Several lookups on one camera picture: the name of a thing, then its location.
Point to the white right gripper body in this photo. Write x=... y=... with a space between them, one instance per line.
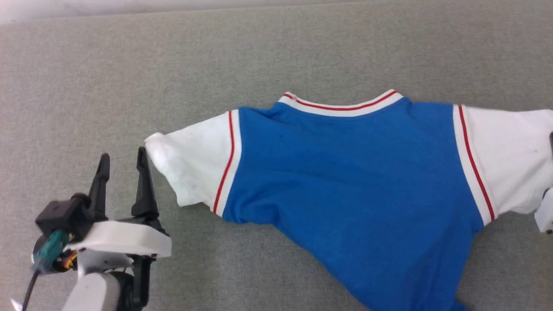
x=545 y=216

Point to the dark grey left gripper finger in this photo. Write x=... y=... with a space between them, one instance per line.
x=100 y=185
x=144 y=190

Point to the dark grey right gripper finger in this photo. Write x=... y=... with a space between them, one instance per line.
x=551 y=144

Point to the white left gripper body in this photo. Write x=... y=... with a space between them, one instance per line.
x=125 y=239

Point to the blue and white shirt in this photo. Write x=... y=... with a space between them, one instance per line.
x=354 y=181

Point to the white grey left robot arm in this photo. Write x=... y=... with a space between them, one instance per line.
x=97 y=291

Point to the grey fabric sofa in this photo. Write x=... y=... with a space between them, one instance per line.
x=129 y=77

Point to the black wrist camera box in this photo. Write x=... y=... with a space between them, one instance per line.
x=60 y=218

